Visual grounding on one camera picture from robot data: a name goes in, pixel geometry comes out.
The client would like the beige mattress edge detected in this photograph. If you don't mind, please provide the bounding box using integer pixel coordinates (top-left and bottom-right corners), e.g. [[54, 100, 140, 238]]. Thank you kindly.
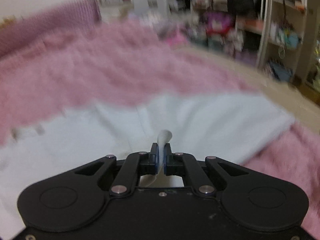
[[177, 46, 319, 133]]

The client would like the purple red plush toy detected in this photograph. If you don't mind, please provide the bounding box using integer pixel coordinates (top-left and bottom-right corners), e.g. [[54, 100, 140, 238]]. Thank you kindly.
[[204, 11, 234, 36]]

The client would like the white bedside cabinet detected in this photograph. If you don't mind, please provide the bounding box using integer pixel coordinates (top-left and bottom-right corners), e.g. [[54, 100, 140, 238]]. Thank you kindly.
[[98, 0, 134, 22]]

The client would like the pink fluffy blanket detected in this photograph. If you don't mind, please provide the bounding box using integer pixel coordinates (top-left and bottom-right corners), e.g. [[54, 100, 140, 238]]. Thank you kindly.
[[1, 22, 319, 238]]

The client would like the white Nevada sweatshirt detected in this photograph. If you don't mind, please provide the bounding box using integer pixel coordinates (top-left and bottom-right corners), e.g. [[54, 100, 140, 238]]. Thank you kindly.
[[1, 92, 295, 239]]

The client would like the white shelving unit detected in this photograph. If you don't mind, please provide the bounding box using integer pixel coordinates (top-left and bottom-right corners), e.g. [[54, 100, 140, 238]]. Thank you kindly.
[[256, 0, 319, 82]]

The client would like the purple quilted headboard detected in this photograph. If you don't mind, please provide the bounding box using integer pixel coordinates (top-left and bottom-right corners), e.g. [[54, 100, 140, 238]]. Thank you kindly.
[[1, 0, 101, 57]]

